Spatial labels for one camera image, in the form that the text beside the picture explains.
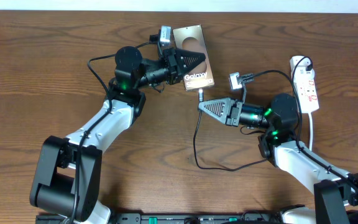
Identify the black USB charging cable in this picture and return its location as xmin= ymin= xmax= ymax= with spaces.
xmin=192 ymin=57 xmax=314 ymax=172

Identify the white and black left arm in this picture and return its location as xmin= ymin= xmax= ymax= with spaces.
xmin=29 ymin=46 xmax=206 ymax=223

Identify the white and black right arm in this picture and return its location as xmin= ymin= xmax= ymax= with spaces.
xmin=198 ymin=93 xmax=358 ymax=223

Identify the white USB charger plug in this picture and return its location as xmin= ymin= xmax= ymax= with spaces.
xmin=293 ymin=66 xmax=315 ymax=83

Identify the white power strip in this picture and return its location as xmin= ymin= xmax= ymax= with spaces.
xmin=290 ymin=55 xmax=319 ymax=114

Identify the white power strip cord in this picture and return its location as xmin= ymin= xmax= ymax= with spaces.
xmin=308 ymin=112 xmax=314 ymax=152

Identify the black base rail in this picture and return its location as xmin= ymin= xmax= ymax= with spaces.
xmin=35 ymin=211 xmax=316 ymax=224

